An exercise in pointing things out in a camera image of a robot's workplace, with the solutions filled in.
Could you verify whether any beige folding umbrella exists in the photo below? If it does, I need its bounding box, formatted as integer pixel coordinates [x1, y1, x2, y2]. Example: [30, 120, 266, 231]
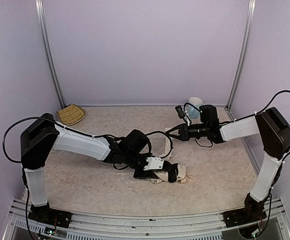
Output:
[144, 130, 196, 185]

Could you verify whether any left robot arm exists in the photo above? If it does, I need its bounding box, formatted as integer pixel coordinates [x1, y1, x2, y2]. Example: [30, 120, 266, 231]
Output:
[20, 113, 179, 207]

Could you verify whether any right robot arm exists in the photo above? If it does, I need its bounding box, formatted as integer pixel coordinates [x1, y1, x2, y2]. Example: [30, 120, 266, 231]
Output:
[167, 104, 290, 205]

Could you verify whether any light blue mug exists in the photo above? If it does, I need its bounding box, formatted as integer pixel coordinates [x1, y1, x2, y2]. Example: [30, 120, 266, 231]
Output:
[188, 97, 203, 119]

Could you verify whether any yellow woven basket tray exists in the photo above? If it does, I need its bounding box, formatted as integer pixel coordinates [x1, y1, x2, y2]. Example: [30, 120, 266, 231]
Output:
[56, 104, 86, 126]

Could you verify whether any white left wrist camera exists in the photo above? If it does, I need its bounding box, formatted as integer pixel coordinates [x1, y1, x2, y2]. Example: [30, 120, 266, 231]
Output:
[143, 156, 164, 171]

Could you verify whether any right aluminium corner post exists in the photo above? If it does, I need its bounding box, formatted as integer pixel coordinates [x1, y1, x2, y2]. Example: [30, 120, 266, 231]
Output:
[226, 0, 257, 111]

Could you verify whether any aluminium corner post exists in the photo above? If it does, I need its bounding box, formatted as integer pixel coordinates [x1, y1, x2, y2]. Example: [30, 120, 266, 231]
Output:
[35, 0, 66, 109]
[226, 0, 257, 111]

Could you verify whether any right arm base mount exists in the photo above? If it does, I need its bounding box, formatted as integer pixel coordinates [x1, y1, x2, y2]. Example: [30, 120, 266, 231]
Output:
[223, 194, 269, 228]

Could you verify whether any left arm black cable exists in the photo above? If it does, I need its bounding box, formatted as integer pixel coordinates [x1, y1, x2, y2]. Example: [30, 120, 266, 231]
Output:
[1, 116, 60, 165]

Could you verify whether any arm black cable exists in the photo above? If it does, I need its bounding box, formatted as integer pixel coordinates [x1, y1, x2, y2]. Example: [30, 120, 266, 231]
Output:
[259, 90, 290, 161]
[1, 116, 60, 165]

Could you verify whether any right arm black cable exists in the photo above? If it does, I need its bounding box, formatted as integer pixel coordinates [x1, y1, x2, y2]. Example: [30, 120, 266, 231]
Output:
[259, 90, 290, 161]

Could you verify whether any aluminium front rail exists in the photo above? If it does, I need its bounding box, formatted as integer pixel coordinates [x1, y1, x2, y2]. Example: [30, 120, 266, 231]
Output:
[0, 198, 290, 240]

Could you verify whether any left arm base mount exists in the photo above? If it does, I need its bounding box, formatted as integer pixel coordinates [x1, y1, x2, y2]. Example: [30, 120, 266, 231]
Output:
[28, 203, 72, 229]

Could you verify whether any left aluminium corner post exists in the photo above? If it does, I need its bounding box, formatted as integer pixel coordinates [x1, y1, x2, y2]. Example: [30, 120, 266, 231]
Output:
[35, 0, 66, 109]

